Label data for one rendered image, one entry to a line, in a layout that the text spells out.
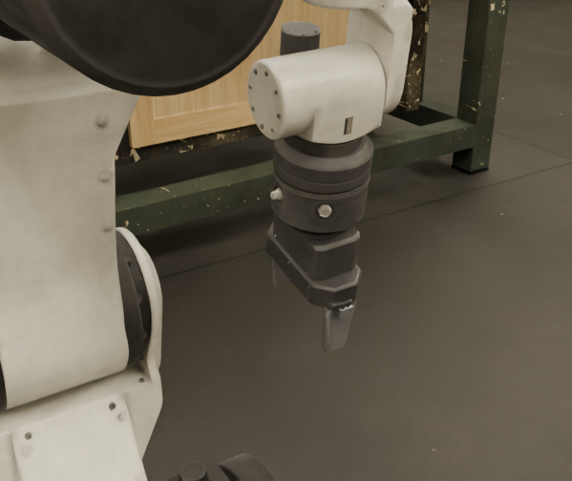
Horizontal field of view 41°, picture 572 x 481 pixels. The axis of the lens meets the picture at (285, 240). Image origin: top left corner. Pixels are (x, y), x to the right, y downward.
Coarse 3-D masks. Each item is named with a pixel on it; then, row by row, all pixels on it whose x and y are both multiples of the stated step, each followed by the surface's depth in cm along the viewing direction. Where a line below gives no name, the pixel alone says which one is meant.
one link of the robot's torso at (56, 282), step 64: (0, 64) 51; (64, 64) 53; (0, 128) 50; (64, 128) 53; (0, 192) 53; (64, 192) 55; (0, 256) 55; (64, 256) 58; (128, 256) 65; (0, 320) 58; (64, 320) 61; (128, 320) 64; (0, 384) 60; (64, 384) 64
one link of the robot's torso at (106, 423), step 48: (96, 384) 71; (144, 384) 71; (0, 432) 65; (48, 432) 67; (96, 432) 69; (144, 432) 73; (0, 480) 67; (48, 480) 66; (96, 480) 68; (144, 480) 70
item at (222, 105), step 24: (288, 0) 219; (336, 24) 232; (264, 48) 221; (240, 72) 219; (144, 96) 206; (168, 96) 210; (192, 96) 214; (216, 96) 218; (240, 96) 223; (144, 120) 208; (168, 120) 212; (192, 120) 216; (216, 120) 221; (240, 120) 225; (144, 144) 211
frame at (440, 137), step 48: (480, 0) 236; (480, 48) 241; (480, 96) 247; (192, 144) 222; (384, 144) 233; (432, 144) 243; (480, 144) 256; (144, 192) 200; (192, 192) 200; (240, 192) 208
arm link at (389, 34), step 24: (312, 0) 57; (336, 0) 57; (360, 0) 57; (384, 0) 58; (360, 24) 64; (384, 24) 59; (408, 24) 60; (384, 48) 62; (408, 48) 62; (384, 72) 63
